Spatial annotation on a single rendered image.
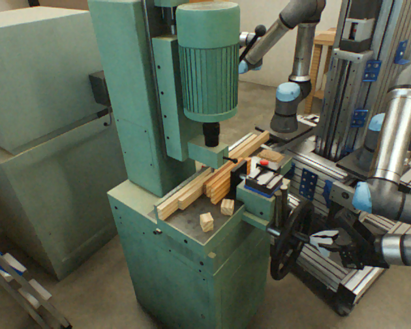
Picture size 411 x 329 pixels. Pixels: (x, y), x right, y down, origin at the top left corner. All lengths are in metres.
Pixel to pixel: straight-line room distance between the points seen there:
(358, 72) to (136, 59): 0.95
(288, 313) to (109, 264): 1.12
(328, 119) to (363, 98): 0.18
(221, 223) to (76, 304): 1.25
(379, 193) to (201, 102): 0.53
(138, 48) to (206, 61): 0.23
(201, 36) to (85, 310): 1.62
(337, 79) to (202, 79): 0.84
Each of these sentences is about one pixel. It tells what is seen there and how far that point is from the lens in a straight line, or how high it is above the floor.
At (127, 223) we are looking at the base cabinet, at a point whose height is 0.68.
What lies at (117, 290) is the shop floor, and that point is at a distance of 2.03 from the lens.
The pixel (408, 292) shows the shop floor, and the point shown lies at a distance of 2.20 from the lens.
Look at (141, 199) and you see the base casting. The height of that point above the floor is 0.80.
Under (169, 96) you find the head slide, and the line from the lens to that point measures 1.02.
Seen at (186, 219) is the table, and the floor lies 0.90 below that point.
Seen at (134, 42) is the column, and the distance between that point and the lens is 1.00.
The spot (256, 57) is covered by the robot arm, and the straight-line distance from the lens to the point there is 1.68.
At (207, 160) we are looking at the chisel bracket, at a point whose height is 1.02.
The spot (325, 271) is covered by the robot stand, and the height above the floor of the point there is 0.23.
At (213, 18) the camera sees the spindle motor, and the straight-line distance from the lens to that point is 0.85.
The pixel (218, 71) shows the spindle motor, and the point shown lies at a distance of 0.88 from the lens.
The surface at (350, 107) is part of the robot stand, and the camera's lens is 1.58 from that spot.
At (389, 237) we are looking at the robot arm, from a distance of 0.89.
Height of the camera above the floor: 1.62
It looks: 34 degrees down
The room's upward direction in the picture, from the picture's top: 3 degrees counter-clockwise
